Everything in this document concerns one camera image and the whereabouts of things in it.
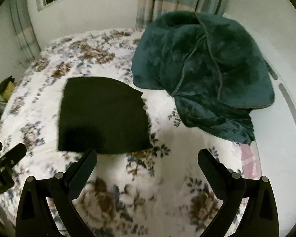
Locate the dark green plush blanket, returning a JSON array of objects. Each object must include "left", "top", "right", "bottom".
[{"left": 131, "top": 11, "right": 275, "bottom": 144}]

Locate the dark striped sweater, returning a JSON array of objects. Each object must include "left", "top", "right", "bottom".
[{"left": 58, "top": 77, "right": 152, "bottom": 154}]

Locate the grey-green left curtain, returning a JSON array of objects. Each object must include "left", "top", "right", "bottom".
[{"left": 9, "top": 0, "right": 41, "bottom": 65}]

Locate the pink floral sheet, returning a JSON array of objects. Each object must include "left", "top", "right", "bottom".
[{"left": 241, "top": 142, "right": 262, "bottom": 180}]

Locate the white bed headboard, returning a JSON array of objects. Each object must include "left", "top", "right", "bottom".
[{"left": 222, "top": 12, "right": 296, "bottom": 237}]

